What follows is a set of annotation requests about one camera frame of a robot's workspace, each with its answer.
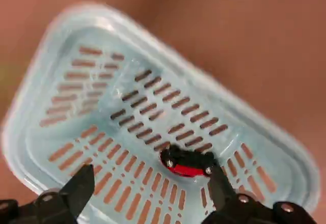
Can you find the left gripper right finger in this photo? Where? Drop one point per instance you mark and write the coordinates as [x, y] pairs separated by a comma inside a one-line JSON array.
[[221, 191]]

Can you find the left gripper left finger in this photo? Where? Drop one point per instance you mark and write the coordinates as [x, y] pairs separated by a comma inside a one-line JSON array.
[[76, 191]]

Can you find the red toy car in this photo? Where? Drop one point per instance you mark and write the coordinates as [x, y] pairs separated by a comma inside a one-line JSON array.
[[188, 169]]

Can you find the light blue plastic basket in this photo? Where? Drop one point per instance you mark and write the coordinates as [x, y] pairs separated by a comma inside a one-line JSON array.
[[58, 135]]

